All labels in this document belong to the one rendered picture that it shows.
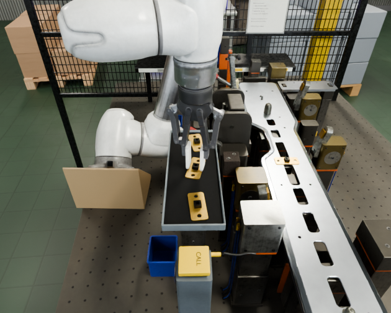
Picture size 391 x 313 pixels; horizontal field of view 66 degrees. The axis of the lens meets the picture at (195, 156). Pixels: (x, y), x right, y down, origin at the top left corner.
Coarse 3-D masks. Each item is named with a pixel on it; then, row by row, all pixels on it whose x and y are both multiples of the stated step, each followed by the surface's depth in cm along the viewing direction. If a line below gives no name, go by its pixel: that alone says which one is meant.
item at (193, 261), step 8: (184, 248) 60; (192, 248) 60; (200, 248) 60; (208, 248) 60; (184, 256) 59; (192, 256) 59; (200, 256) 59; (208, 256) 59; (184, 264) 57; (192, 264) 57; (200, 264) 57; (208, 264) 57; (184, 272) 56; (192, 272) 56; (200, 272) 56; (208, 272) 56
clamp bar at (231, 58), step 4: (228, 56) 130; (232, 56) 129; (228, 60) 131; (232, 60) 130; (232, 64) 131; (232, 68) 132; (232, 72) 133; (232, 76) 134; (232, 80) 135; (232, 84) 137
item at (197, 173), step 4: (192, 160) 81; (196, 160) 81; (192, 164) 79; (196, 164) 79; (192, 168) 78; (196, 168) 78; (188, 172) 78; (192, 172) 78; (196, 172) 78; (200, 172) 78; (188, 176) 76; (192, 176) 76; (196, 176) 76
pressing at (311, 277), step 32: (256, 96) 146; (256, 128) 125; (288, 128) 124; (288, 192) 95; (320, 192) 95; (288, 224) 85; (320, 224) 85; (288, 256) 77; (352, 256) 77; (320, 288) 70; (352, 288) 70
